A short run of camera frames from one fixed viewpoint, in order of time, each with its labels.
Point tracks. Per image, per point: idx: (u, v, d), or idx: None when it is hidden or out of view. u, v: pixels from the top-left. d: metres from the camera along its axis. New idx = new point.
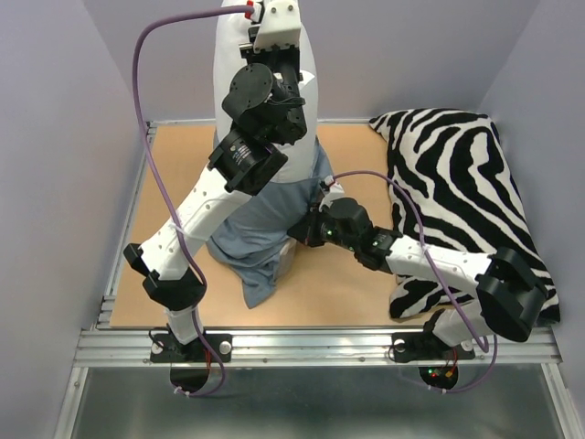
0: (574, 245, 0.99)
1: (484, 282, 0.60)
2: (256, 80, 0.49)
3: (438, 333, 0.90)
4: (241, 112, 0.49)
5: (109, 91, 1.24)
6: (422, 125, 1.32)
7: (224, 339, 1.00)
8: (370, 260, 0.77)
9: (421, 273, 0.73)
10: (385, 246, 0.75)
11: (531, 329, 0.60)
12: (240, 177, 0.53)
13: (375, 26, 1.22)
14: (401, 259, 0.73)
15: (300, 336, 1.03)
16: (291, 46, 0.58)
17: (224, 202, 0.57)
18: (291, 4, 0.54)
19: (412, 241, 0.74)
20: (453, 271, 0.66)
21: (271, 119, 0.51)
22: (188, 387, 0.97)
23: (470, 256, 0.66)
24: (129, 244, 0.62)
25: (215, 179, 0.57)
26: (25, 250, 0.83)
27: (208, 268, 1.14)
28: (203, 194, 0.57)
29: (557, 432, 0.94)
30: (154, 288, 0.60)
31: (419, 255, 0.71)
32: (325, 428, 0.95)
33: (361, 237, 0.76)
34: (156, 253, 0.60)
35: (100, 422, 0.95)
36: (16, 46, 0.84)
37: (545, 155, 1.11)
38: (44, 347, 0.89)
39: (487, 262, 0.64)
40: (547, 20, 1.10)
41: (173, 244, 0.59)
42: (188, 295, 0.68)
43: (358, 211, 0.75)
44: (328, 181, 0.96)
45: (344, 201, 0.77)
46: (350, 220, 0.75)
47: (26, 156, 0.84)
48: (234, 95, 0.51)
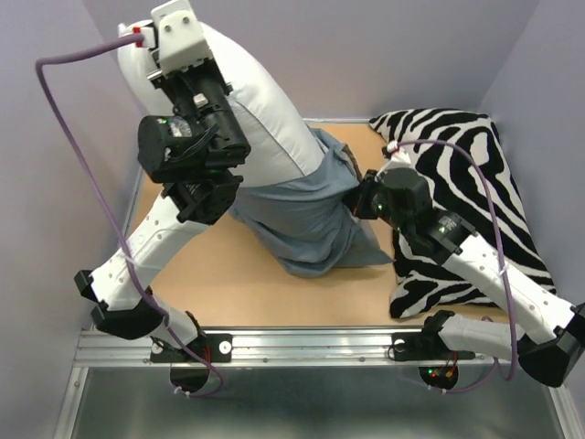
0: (574, 245, 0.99)
1: (564, 340, 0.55)
2: (150, 138, 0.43)
3: (444, 337, 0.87)
4: (151, 177, 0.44)
5: (109, 90, 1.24)
6: (423, 125, 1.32)
7: (224, 339, 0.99)
8: (426, 245, 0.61)
9: (480, 287, 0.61)
10: (451, 235, 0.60)
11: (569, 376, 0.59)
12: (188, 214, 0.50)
13: (374, 26, 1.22)
14: (470, 265, 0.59)
15: (299, 336, 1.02)
16: (205, 58, 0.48)
17: (176, 232, 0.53)
18: (186, 15, 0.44)
19: (486, 248, 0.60)
20: (529, 309, 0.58)
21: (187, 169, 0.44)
22: (188, 387, 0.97)
23: (550, 297, 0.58)
24: (79, 272, 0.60)
25: (171, 208, 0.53)
26: (25, 248, 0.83)
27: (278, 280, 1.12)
28: (155, 222, 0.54)
29: (556, 431, 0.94)
30: (102, 320, 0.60)
31: (493, 273, 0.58)
32: (326, 427, 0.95)
33: (418, 214, 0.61)
34: (105, 284, 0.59)
35: (101, 421, 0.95)
36: (15, 44, 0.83)
37: (545, 155, 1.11)
38: (43, 347, 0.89)
39: (570, 316, 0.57)
40: (547, 20, 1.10)
41: (122, 275, 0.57)
42: (145, 323, 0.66)
43: (419, 181, 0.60)
44: (391, 145, 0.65)
45: (402, 170, 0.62)
46: (408, 192, 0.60)
47: (26, 155, 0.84)
48: (142, 152, 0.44)
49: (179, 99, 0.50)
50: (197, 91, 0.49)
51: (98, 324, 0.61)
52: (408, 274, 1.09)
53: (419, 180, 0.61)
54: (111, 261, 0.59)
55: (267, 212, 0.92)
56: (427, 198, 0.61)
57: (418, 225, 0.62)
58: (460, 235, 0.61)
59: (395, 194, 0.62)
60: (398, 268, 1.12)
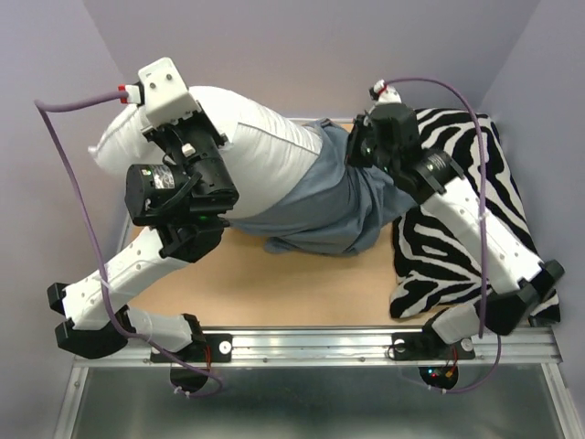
0: (574, 244, 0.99)
1: (526, 291, 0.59)
2: (135, 187, 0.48)
3: (437, 327, 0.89)
4: (136, 220, 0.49)
5: (110, 91, 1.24)
6: (423, 125, 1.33)
7: (223, 339, 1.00)
8: (409, 180, 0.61)
9: (457, 230, 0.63)
10: (438, 173, 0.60)
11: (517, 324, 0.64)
12: (172, 251, 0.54)
13: (374, 27, 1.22)
14: (451, 208, 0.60)
15: (299, 336, 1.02)
16: (193, 111, 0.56)
17: (157, 264, 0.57)
18: (169, 72, 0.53)
19: (470, 194, 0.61)
20: (499, 258, 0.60)
21: (171, 215, 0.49)
22: (188, 387, 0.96)
23: (520, 250, 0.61)
24: (53, 285, 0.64)
25: (153, 242, 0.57)
26: (26, 247, 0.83)
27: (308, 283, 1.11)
28: (137, 251, 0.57)
29: (557, 431, 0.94)
30: (66, 337, 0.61)
31: (472, 218, 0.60)
32: (326, 428, 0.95)
33: (404, 150, 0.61)
34: (75, 304, 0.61)
35: (100, 422, 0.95)
36: (17, 46, 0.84)
37: (545, 155, 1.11)
38: (44, 346, 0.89)
39: (536, 269, 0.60)
40: (547, 20, 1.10)
41: (94, 296, 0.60)
42: (107, 345, 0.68)
43: (405, 113, 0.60)
44: (377, 85, 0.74)
45: (394, 105, 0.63)
46: (395, 123, 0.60)
47: (26, 155, 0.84)
48: (130, 197, 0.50)
49: (173, 149, 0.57)
50: (186, 141, 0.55)
51: (58, 341, 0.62)
52: (408, 274, 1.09)
53: (406, 113, 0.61)
54: (86, 280, 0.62)
55: (297, 215, 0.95)
56: (415, 133, 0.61)
57: (403, 161, 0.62)
58: (444, 173, 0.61)
59: (383, 125, 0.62)
60: (398, 268, 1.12)
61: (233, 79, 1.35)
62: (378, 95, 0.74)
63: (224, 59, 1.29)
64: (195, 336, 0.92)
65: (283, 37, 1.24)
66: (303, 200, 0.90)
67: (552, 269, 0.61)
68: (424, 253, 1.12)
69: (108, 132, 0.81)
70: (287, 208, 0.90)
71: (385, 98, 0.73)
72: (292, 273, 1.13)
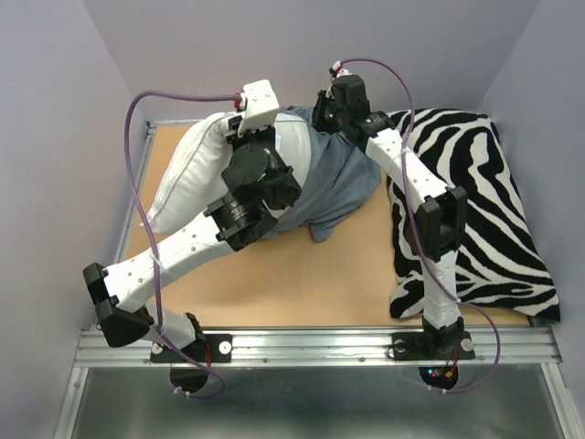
0: (574, 245, 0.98)
1: (429, 205, 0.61)
2: (253, 160, 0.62)
3: (427, 315, 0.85)
4: (237, 187, 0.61)
5: (109, 90, 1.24)
6: (422, 125, 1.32)
7: (223, 339, 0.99)
8: (354, 132, 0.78)
9: (389, 170, 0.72)
10: (372, 126, 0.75)
11: (433, 251, 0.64)
12: (230, 230, 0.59)
13: (374, 26, 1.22)
14: (378, 147, 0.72)
15: (299, 336, 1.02)
16: (267, 126, 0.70)
17: (211, 249, 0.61)
18: (268, 92, 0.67)
19: (397, 138, 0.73)
20: (412, 183, 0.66)
21: (263, 193, 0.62)
22: (189, 387, 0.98)
23: (432, 176, 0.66)
24: (91, 264, 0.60)
25: (208, 227, 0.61)
26: (25, 247, 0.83)
27: (320, 264, 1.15)
28: (193, 235, 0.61)
29: (556, 431, 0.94)
30: (110, 315, 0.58)
31: (395, 154, 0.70)
32: (326, 428, 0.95)
33: (350, 109, 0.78)
34: (122, 281, 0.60)
35: (101, 422, 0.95)
36: (15, 44, 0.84)
37: (545, 155, 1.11)
38: (44, 346, 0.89)
39: (440, 190, 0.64)
40: (547, 19, 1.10)
41: (145, 275, 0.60)
42: (132, 332, 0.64)
43: (356, 80, 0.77)
44: (335, 66, 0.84)
45: (349, 75, 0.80)
46: (346, 90, 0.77)
47: (25, 154, 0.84)
48: (235, 167, 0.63)
49: None
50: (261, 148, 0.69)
51: (100, 315, 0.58)
52: (408, 274, 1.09)
53: (357, 80, 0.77)
54: (132, 261, 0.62)
55: (321, 187, 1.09)
56: (363, 97, 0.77)
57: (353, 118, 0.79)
58: (380, 128, 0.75)
59: (337, 92, 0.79)
60: (398, 268, 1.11)
61: (233, 79, 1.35)
62: (337, 73, 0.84)
63: (224, 59, 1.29)
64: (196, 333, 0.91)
65: (283, 37, 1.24)
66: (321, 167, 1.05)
67: (457, 192, 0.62)
68: None
69: (166, 186, 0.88)
70: (316, 177, 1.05)
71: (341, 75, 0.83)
72: (292, 273, 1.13)
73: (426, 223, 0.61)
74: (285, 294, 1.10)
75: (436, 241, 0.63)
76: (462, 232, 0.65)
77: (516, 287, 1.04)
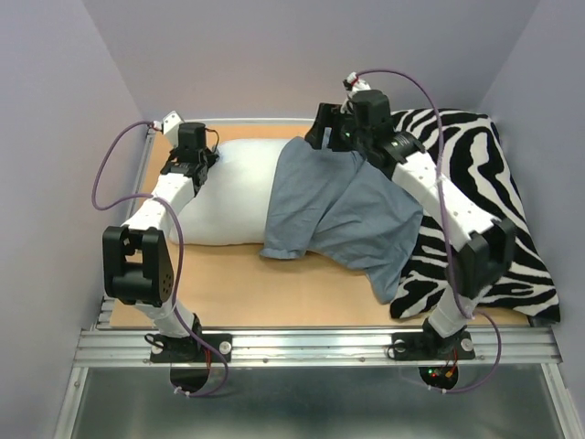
0: (573, 245, 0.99)
1: (475, 241, 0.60)
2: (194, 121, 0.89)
3: (433, 321, 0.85)
4: (193, 133, 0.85)
5: (109, 90, 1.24)
6: (422, 125, 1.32)
7: (224, 339, 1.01)
8: (378, 156, 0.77)
9: (423, 199, 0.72)
10: (399, 148, 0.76)
11: (476, 288, 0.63)
12: (190, 172, 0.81)
13: (374, 27, 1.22)
14: (410, 176, 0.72)
15: (300, 336, 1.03)
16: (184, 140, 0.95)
17: (186, 187, 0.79)
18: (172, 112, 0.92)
19: (430, 165, 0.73)
20: (453, 216, 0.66)
21: (201, 143, 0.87)
22: (188, 387, 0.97)
23: (474, 208, 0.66)
24: (109, 228, 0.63)
25: (176, 176, 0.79)
26: (25, 246, 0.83)
27: (306, 282, 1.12)
28: (168, 183, 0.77)
29: (557, 432, 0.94)
30: (159, 235, 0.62)
31: (430, 183, 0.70)
32: (326, 428, 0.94)
33: (377, 130, 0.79)
34: (143, 220, 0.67)
35: (100, 422, 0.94)
36: (17, 45, 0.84)
37: (545, 155, 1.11)
38: (45, 346, 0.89)
39: (487, 224, 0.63)
40: (548, 20, 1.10)
41: (158, 210, 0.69)
42: (167, 279, 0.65)
43: (379, 100, 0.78)
44: (351, 78, 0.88)
45: (366, 92, 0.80)
46: (369, 108, 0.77)
47: (25, 154, 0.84)
48: (180, 131, 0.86)
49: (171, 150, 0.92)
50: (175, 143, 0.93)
51: (154, 242, 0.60)
52: (408, 274, 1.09)
53: (381, 100, 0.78)
54: (140, 213, 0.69)
55: (303, 195, 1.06)
56: (386, 116, 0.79)
57: (376, 140, 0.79)
58: (409, 151, 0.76)
59: (358, 112, 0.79)
60: None
61: (233, 78, 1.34)
62: (352, 85, 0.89)
63: (224, 58, 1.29)
64: (196, 327, 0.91)
65: (284, 37, 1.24)
66: (291, 173, 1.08)
67: (505, 226, 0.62)
68: (424, 253, 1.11)
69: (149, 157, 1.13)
70: (282, 183, 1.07)
71: (357, 88, 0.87)
72: (292, 273, 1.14)
73: (473, 262, 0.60)
74: (284, 295, 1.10)
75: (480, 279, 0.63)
76: (505, 268, 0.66)
77: (515, 287, 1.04)
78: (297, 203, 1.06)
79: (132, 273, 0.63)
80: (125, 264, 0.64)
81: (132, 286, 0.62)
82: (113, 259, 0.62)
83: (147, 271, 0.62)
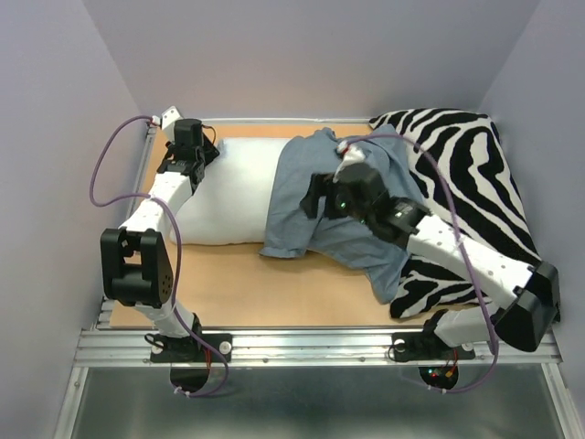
0: (574, 245, 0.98)
1: (524, 299, 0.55)
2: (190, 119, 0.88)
3: (440, 334, 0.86)
4: (189, 130, 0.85)
5: (109, 90, 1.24)
6: (422, 125, 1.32)
7: (224, 339, 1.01)
8: (385, 231, 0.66)
9: (446, 263, 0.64)
10: (407, 218, 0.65)
11: (542, 343, 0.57)
12: (187, 168, 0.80)
13: (374, 27, 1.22)
14: (428, 243, 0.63)
15: (299, 336, 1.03)
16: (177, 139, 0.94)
17: (183, 187, 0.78)
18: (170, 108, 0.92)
19: (441, 225, 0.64)
20: (489, 274, 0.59)
21: (197, 140, 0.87)
22: (188, 387, 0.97)
23: (506, 260, 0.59)
24: (106, 228, 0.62)
25: (174, 175, 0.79)
26: (26, 246, 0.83)
27: (305, 282, 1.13)
28: (165, 183, 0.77)
29: (557, 432, 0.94)
30: (156, 237, 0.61)
31: (451, 245, 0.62)
32: (327, 428, 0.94)
33: (376, 205, 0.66)
34: (142, 221, 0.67)
35: (100, 422, 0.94)
36: (16, 45, 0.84)
37: (545, 155, 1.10)
38: (45, 346, 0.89)
39: (528, 274, 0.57)
40: (548, 20, 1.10)
41: (156, 211, 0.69)
42: (166, 279, 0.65)
43: (372, 173, 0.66)
44: None
45: (354, 166, 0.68)
46: (365, 185, 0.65)
47: (25, 155, 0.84)
48: (176, 130, 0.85)
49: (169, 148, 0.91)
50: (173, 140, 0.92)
51: (153, 243, 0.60)
52: (408, 274, 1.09)
53: (374, 172, 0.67)
54: (138, 213, 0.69)
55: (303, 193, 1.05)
56: (382, 187, 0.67)
57: (377, 215, 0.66)
58: (417, 221, 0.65)
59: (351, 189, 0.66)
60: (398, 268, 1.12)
61: (233, 78, 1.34)
62: (343, 155, 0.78)
63: (224, 59, 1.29)
64: (197, 326, 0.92)
65: (284, 37, 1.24)
66: (292, 172, 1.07)
67: (547, 272, 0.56)
68: None
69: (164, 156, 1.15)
70: (284, 181, 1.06)
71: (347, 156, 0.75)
72: (292, 273, 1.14)
73: (528, 323, 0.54)
74: (284, 295, 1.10)
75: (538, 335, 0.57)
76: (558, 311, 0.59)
77: None
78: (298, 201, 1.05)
79: (131, 274, 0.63)
80: (124, 265, 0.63)
81: (132, 287, 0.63)
82: (112, 261, 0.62)
83: (147, 272, 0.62)
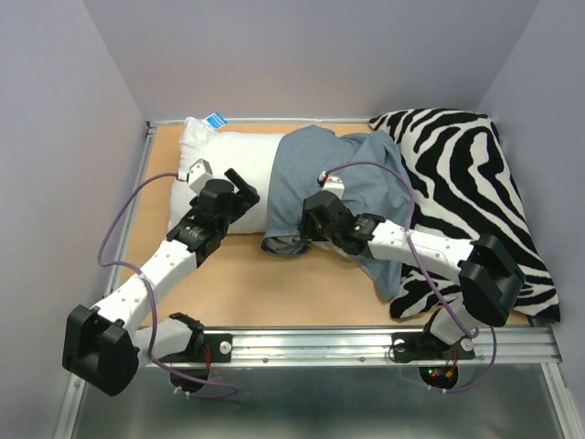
0: (574, 245, 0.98)
1: (468, 269, 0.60)
2: (222, 186, 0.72)
3: (435, 332, 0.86)
4: (211, 200, 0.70)
5: (109, 90, 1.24)
6: (422, 124, 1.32)
7: (223, 340, 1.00)
8: (351, 246, 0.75)
9: (403, 258, 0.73)
10: (366, 230, 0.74)
11: (507, 311, 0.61)
12: (196, 243, 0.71)
13: (374, 27, 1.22)
14: (383, 244, 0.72)
15: (300, 336, 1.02)
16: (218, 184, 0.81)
17: (186, 262, 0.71)
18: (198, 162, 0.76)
19: (395, 226, 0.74)
20: (437, 257, 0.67)
21: (218, 213, 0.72)
22: (188, 387, 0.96)
23: (452, 240, 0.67)
24: (79, 305, 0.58)
25: (179, 245, 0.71)
26: (26, 246, 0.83)
27: (304, 281, 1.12)
28: (166, 254, 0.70)
29: (556, 431, 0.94)
30: (112, 338, 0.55)
31: (401, 240, 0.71)
32: (327, 428, 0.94)
33: (339, 223, 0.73)
34: (116, 305, 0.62)
35: (100, 422, 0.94)
36: (16, 45, 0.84)
37: (545, 155, 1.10)
38: (44, 347, 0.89)
39: (470, 249, 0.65)
40: (548, 20, 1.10)
41: (137, 295, 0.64)
42: (123, 373, 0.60)
43: (330, 198, 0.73)
44: (323, 176, 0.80)
45: (316, 192, 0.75)
46: (325, 209, 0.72)
47: (26, 155, 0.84)
48: (204, 194, 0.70)
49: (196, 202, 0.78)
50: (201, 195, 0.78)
51: (112, 342, 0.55)
52: (408, 274, 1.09)
53: (332, 196, 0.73)
54: (118, 291, 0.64)
55: (304, 170, 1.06)
56: (343, 208, 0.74)
57: (342, 232, 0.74)
58: (374, 230, 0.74)
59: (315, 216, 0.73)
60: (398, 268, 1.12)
61: (233, 78, 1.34)
62: (324, 183, 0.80)
63: (224, 59, 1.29)
64: (199, 327, 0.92)
65: (284, 37, 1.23)
66: (293, 155, 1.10)
67: (484, 241, 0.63)
68: None
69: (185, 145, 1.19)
70: (286, 162, 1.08)
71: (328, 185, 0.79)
72: (292, 273, 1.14)
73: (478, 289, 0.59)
74: (282, 295, 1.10)
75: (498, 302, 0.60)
76: (516, 282, 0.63)
77: None
78: (297, 180, 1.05)
79: (90, 357, 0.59)
80: (86, 346, 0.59)
81: (90, 372, 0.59)
82: (75, 342, 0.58)
83: (105, 365, 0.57)
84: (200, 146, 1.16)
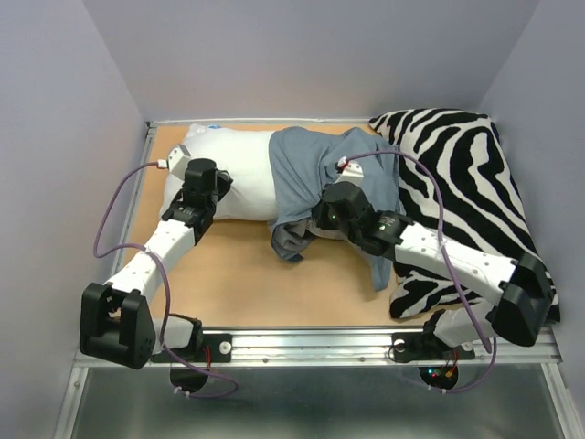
0: (574, 245, 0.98)
1: (509, 292, 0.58)
2: (205, 165, 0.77)
3: (440, 335, 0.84)
4: (198, 176, 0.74)
5: (108, 90, 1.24)
6: (422, 124, 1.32)
7: (224, 339, 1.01)
8: (375, 246, 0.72)
9: (431, 266, 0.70)
10: (392, 231, 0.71)
11: (538, 333, 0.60)
12: (192, 219, 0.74)
13: (374, 27, 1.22)
14: (412, 251, 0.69)
15: (300, 336, 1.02)
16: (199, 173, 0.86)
17: (185, 237, 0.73)
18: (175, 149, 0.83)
19: (425, 232, 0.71)
20: (473, 273, 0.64)
21: (206, 189, 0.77)
22: (188, 387, 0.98)
23: (490, 258, 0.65)
24: (93, 283, 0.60)
25: (176, 222, 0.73)
26: (26, 247, 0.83)
27: (306, 281, 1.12)
28: (166, 231, 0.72)
29: (557, 432, 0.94)
30: (133, 305, 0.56)
31: (434, 250, 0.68)
32: (326, 428, 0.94)
33: (362, 220, 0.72)
34: (130, 277, 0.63)
35: (100, 422, 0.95)
36: (15, 45, 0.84)
37: (545, 155, 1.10)
38: (44, 347, 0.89)
39: (510, 269, 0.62)
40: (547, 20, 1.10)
41: (147, 268, 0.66)
42: (143, 347, 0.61)
43: (355, 192, 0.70)
44: (342, 162, 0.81)
45: (337, 186, 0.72)
46: (351, 204, 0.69)
47: (25, 155, 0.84)
48: (189, 173, 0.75)
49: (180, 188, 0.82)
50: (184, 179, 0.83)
51: (132, 309, 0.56)
52: (408, 274, 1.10)
53: (356, 191, 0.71)
54: (127, 267, 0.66)
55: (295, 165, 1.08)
56: (366, 204, 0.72)
57: (364, 230, 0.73)
58: (400, 231, 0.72)
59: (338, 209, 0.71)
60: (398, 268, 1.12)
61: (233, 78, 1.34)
62: (343, 169, 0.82)
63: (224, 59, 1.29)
64: (199, 325, 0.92)
65: (283, 37, 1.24)
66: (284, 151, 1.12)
67: (527, 263, 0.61)
68: None
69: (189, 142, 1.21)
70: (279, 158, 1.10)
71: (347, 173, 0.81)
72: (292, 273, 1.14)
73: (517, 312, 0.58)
74: (283, 295, 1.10)
75: (531, 325, 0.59)
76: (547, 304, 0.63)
77: None
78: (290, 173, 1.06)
79: (109, 334, 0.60)
80: (103, 324, 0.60)
81: (111, 349, 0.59)
82: (93, 319, 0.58)
83: (127, 337, 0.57)
84: (200, 145, 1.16)
